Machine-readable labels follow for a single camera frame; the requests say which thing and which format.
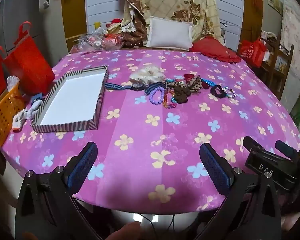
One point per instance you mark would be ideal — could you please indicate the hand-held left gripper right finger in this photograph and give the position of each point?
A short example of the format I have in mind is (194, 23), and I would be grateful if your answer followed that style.
(215, 166)

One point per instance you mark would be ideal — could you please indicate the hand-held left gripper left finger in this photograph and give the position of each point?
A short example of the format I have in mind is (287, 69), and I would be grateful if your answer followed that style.
(81, 166)

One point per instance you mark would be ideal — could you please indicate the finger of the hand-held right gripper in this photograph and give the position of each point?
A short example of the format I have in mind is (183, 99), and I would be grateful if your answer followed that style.
(286, 148)
(265, 166)

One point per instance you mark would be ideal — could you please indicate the striped cardboard box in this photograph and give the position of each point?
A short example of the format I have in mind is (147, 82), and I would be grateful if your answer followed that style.
(72, 97)

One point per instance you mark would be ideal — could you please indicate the black scrunchie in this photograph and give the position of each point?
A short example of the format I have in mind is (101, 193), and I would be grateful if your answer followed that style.
(213, 91)

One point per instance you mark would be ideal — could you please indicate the dark brown hair bow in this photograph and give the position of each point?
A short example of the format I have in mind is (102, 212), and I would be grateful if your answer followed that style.
(181, 95)

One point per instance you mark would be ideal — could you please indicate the leopard print hair bow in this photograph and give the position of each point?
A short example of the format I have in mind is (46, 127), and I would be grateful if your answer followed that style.
(196, 83)

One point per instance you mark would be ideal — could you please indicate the white fluffy scrunchie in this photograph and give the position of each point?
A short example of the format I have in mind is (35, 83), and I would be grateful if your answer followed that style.
(147, 75)

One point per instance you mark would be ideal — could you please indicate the person's left hand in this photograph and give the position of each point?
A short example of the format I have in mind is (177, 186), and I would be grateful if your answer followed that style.
(123, 232)

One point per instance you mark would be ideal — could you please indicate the pink flowered bed sheet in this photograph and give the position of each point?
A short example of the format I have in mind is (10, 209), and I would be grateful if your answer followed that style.
(140, 130)

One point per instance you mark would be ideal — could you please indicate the white work gloves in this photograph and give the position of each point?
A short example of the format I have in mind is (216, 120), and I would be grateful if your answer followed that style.
(25, 116)

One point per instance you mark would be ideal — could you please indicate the wooden shelf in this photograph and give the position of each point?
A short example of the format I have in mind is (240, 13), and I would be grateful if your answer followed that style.
(281, 62)

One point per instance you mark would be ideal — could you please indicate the orange plastic basket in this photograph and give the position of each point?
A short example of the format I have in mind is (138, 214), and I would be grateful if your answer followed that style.
(3, 117)

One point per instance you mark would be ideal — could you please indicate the blue striped ribbon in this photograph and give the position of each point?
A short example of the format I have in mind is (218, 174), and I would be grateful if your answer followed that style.
(137, 86)

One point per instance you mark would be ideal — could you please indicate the red shopping bag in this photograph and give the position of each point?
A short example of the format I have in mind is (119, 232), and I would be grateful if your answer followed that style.
(252, 52)

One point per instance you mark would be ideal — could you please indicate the large red gift bag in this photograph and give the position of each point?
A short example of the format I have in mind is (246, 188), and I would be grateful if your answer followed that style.
(30, 62)

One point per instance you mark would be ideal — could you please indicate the red frilled cushion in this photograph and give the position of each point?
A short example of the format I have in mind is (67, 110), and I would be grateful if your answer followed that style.
(215, 48)

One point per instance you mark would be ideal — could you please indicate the clear plastic bag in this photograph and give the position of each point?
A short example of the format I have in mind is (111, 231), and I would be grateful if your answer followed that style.
(92, 40)

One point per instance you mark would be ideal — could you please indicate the red foil bag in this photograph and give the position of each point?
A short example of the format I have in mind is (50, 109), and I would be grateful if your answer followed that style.
(113, 42)

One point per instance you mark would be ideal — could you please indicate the white pillow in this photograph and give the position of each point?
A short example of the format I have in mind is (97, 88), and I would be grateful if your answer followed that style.
(170, 33)

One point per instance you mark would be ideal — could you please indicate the red white plush toy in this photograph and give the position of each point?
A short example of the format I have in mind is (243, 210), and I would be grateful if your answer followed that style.
(114, 25)

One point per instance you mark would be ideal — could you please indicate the grey refrigerator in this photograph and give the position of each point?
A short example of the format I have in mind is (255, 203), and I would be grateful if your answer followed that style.
(17, 17)

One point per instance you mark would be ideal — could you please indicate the white slatted headboard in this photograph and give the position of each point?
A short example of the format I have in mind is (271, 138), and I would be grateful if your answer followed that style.
(102, 5)

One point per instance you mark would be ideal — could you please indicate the cream floral quilt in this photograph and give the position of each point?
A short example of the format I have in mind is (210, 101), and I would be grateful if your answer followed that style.
(180, 2)

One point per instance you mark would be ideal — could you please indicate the brown patterned quilt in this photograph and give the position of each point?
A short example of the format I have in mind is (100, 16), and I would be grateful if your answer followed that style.
(135, 5)

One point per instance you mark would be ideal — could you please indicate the framed wall picture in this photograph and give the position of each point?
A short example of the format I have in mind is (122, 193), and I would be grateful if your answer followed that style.
(275, 2)

